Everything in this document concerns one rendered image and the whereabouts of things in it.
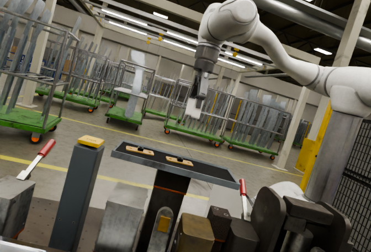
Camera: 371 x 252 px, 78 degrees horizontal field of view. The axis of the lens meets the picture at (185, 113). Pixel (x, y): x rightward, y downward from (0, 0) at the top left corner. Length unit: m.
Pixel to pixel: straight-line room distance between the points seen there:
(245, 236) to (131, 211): 0.28
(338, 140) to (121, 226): 0.81
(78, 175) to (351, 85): 0.95
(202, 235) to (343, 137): 0.67
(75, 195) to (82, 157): 0.11
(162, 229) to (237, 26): 0.56
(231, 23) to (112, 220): 0.58
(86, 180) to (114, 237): 0.23
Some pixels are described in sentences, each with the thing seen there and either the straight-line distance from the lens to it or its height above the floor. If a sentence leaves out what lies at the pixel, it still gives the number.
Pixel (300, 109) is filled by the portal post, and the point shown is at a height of 1.89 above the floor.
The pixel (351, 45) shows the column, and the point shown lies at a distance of 9.01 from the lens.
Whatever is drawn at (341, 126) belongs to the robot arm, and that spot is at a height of 1.42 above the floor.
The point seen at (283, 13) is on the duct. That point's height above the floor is 6.62.
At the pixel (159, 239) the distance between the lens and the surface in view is 0.57.
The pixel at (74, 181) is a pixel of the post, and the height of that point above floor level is 1.04.
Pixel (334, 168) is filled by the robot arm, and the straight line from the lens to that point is 1.06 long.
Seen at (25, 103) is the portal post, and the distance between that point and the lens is 6.78.
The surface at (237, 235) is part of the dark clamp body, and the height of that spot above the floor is 1.08.
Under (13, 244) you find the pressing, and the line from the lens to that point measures 0.60.
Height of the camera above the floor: 1.37
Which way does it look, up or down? 5 degrees down
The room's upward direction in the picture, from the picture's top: 16 degrees clockwise
